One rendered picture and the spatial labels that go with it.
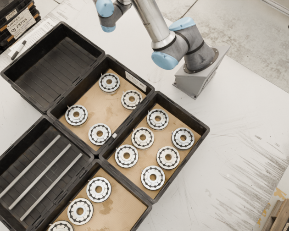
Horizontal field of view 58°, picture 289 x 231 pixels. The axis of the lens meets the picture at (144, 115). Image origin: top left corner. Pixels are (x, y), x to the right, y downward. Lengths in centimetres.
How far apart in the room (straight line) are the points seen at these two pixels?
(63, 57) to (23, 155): 52
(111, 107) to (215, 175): 61
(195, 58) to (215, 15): 154
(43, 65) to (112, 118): 46
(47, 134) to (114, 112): 32
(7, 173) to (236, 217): 105
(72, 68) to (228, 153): 90
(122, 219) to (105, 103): 53
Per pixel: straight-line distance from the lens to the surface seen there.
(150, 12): 108
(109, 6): 126
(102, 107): 126
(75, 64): 139
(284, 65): 269
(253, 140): 146
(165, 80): 147
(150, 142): 117
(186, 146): 118
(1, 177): 130
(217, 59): 130
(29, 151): 128
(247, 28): 279
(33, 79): 141
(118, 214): 115
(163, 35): 112
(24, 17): 223
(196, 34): 126
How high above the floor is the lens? 198
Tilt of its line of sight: 69 degrees down
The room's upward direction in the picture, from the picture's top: 5 degrees clockwise
